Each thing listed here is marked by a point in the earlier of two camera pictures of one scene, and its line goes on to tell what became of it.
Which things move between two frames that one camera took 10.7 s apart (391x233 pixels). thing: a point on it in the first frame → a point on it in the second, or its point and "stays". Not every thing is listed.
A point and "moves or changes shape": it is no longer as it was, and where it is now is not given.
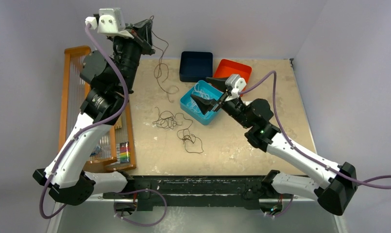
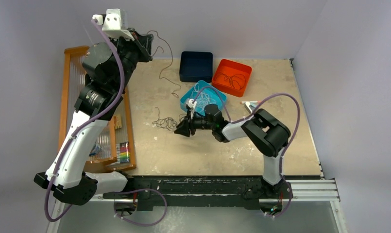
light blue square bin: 189,106 stays
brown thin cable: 167,66 → 167,66
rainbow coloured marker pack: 124,152 stays
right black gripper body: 229,106 → 198,123
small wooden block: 118,123 stays
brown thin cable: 184,141 moves or changes shape
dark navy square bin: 195,66 stays
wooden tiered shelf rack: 116,150 stays
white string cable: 198,91 stays
